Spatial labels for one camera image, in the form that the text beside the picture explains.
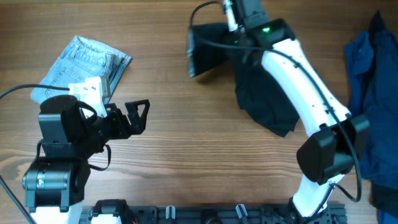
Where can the black shorts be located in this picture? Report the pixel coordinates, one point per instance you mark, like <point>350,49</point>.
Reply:
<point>257,92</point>

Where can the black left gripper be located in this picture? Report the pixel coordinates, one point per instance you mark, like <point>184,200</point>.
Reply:
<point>137,123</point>

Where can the folded light blue jeans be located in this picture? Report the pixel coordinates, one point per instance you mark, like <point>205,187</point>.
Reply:
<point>84,58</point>

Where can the blue garment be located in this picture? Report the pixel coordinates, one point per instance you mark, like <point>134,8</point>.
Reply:
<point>371,63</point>

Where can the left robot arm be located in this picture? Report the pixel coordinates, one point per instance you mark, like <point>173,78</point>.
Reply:
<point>72,132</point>

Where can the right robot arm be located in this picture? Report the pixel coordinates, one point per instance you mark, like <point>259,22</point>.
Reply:
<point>329,158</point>

